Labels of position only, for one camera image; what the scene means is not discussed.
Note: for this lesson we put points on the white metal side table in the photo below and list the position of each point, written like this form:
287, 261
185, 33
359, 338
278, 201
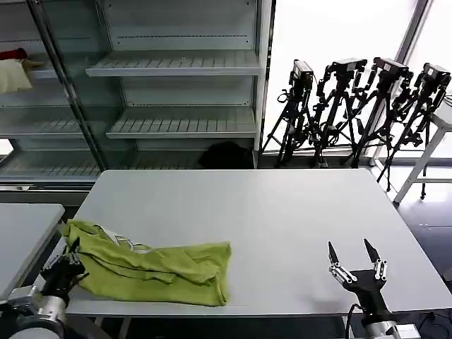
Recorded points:
429, 148

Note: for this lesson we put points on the grey display shelf unit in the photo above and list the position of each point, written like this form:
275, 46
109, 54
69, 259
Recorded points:
176, 88

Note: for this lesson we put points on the green shirt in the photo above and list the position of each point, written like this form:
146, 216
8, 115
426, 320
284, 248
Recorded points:
148, 272

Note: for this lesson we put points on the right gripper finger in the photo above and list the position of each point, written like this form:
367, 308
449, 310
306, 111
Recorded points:
378, 268
340, 270

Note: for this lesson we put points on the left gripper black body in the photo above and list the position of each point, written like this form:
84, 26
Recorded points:
58, 282

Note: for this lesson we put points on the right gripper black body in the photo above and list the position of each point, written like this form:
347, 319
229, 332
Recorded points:
369, 291

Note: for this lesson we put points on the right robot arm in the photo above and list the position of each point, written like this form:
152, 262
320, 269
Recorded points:
383, 328

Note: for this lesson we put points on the small grey table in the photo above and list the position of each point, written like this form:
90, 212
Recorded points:
24, 240

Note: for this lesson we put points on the black camera tripod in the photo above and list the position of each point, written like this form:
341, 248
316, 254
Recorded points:
423, 106
339, 99
296, 106
383, 92

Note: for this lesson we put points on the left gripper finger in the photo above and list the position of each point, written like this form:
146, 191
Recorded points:
58, 261
77, 254

